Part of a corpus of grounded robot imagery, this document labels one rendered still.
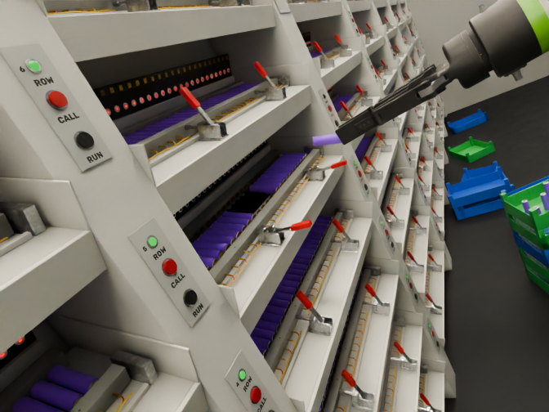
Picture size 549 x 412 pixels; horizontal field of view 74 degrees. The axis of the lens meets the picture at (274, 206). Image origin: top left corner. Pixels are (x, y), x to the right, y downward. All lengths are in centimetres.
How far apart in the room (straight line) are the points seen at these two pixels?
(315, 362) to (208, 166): 37
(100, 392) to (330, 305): 46
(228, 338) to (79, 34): 38
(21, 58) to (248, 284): 37
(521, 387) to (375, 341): 64
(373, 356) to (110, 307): 63
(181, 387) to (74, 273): 17
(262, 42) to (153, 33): 45
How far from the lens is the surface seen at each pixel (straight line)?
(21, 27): 45
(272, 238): 61
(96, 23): 51
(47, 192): 39
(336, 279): 83
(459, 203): 233
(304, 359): 68
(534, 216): 149
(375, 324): 99
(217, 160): 55
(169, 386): 45
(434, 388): 136
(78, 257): 38
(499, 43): 59
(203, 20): 69
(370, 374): 89
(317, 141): 68
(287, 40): 96
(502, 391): 148
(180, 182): 48
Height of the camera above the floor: 114
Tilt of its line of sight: 16 degrees down
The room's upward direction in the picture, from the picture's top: 29 degrees counter-clockwise
